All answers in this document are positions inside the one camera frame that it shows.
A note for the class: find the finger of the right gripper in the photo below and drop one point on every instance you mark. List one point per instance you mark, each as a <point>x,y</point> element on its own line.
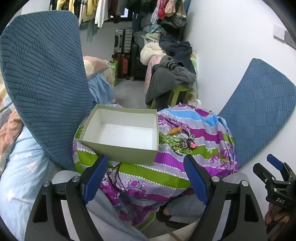
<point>263,174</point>
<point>275,160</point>

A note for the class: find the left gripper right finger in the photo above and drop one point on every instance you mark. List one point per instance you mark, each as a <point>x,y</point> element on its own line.
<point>213,192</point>

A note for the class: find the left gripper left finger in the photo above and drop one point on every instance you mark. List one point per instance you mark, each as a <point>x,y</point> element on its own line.
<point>79,191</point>

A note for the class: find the pink charm jewelry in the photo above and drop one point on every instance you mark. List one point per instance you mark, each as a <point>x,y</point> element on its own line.
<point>192,145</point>

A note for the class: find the right hand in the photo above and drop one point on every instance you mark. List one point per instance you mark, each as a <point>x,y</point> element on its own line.
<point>279,217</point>

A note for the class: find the small blue textured cushion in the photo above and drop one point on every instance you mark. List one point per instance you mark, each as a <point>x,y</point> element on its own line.
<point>259,107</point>

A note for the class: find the open green cardboard box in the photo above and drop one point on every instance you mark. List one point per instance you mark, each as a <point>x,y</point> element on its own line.
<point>124,135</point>

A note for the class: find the light blue bed sheet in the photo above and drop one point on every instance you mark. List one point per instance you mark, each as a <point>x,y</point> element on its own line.
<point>101,91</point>

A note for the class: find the green stool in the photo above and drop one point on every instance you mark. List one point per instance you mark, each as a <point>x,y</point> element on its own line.
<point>178,95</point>

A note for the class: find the grey blanket on stool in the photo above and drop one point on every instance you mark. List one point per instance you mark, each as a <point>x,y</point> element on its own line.
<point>166,76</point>

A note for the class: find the pink cream pillow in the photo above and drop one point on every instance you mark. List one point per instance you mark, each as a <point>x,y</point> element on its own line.
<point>94,65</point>

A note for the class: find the green printed shopping bag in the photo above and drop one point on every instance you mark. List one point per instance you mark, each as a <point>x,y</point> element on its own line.
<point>114,73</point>

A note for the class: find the red suitcase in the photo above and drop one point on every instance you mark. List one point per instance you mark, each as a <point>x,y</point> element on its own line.
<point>122,64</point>

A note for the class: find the dark navy jacket pile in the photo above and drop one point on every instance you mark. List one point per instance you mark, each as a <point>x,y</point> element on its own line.
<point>180,51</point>

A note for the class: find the large blue textured cushion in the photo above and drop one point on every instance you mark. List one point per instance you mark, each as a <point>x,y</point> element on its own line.
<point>44,75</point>

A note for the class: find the cream fluffy blanket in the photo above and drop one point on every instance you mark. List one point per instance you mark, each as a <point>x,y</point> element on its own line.
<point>149,50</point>

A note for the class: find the grey hard suitcase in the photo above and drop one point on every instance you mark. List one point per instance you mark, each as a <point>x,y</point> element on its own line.
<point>122,41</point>

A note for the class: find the white wall switch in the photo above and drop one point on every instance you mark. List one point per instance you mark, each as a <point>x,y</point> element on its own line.
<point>279,33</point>

